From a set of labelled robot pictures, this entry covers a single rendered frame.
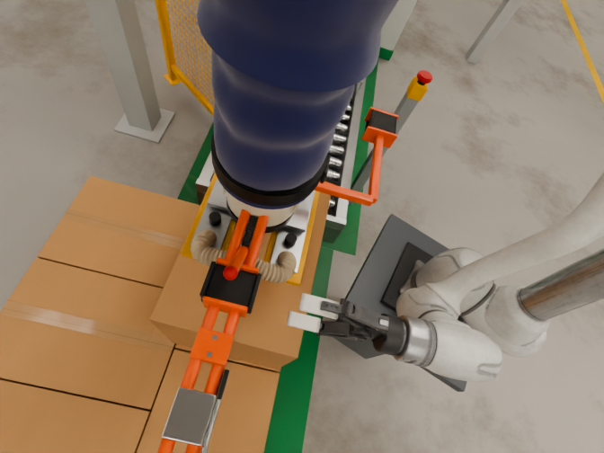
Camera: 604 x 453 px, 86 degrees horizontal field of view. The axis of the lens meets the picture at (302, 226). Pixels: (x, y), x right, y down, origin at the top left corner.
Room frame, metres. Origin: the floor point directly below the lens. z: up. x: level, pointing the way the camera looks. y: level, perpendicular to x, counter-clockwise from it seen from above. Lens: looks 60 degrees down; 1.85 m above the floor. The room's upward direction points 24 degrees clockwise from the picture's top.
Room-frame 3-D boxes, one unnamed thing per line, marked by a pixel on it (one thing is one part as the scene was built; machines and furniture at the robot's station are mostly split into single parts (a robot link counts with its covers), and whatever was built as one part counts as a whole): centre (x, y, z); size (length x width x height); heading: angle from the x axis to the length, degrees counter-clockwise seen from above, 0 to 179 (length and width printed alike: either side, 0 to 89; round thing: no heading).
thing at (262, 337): (0.41, 0.11, 0.74); 0.60 x 0.40 x 0.40; 9
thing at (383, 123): (0.75, -0.09, 1.23); 0.09 x 0.08 x 0.05; 100
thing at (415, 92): (1.42, -0.23, 0.50); 0.07 x 0.07 x 1.00; 10
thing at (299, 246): (0.43, 0.02, 1.13); 0.34 x 0.10 x 0.05; 10
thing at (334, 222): (0.77, 0.17, 0.58); 0.70 x 0.03 x 0.06; 100
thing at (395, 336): (0.21, -0.22, 1.23); 0.09 x 0.07 x 0.08; 100
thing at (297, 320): (0.18, -0.09, 1.16); 0.07 x 0.03 x 0.01; 100
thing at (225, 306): (0.17, 0.08, 1.23); 0.10 x 0.08 x 0.06; 100
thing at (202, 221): (0.40, 0.21, 1.13); 0.34 x 0.10 x 0.05; 10
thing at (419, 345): (0.22, -0.29, 1.23); 0.09 x 0.06 x 0.09; 10
